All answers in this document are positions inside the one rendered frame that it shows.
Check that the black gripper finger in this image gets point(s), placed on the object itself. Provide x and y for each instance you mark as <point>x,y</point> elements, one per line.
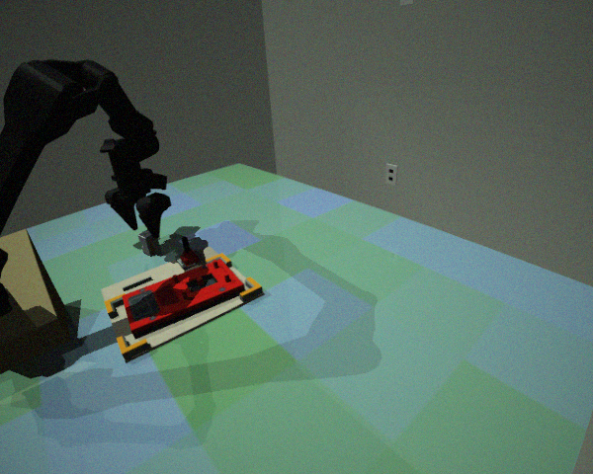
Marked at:
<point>153,223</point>
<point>127,212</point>

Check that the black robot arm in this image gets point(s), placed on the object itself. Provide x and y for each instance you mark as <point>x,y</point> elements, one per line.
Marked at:
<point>44,99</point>

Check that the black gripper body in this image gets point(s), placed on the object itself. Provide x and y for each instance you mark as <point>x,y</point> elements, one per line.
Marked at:
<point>131,188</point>

